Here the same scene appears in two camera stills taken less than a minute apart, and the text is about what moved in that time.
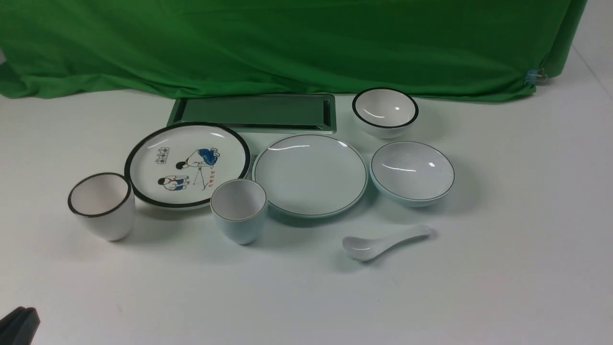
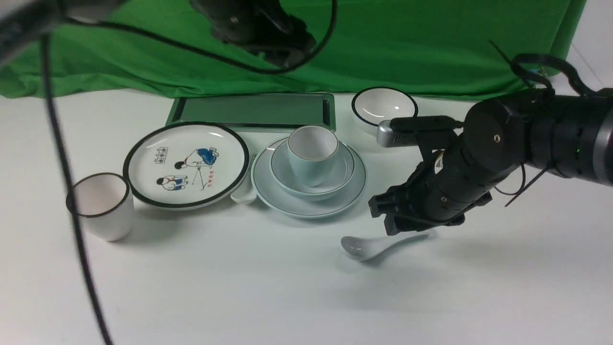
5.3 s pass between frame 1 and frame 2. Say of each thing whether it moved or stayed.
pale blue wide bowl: moved
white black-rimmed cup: stayed
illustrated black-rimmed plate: stayed
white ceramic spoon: stayed
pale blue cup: moved
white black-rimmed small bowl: stayed
